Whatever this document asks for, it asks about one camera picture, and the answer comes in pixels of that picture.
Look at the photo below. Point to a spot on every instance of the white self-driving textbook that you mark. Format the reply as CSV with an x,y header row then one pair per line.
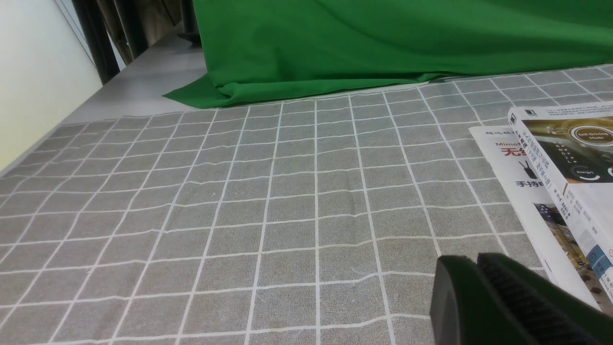
x,y
571,150

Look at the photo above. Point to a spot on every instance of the green backdrop cloth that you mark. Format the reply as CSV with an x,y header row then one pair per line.
x,y
266,50

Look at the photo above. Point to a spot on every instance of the white bottom magazine book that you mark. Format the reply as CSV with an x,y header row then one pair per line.
x,y
556,247

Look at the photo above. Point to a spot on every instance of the black stand pole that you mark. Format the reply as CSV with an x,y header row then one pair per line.
x,y
96,35

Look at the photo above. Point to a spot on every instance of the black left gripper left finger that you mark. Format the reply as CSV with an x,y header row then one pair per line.
x,y
466,310

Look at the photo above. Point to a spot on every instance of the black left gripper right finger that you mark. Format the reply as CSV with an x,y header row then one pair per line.
x,y
549,314

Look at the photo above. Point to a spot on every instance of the grey checked tablecloth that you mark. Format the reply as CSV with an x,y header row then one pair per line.
x,y
297,222

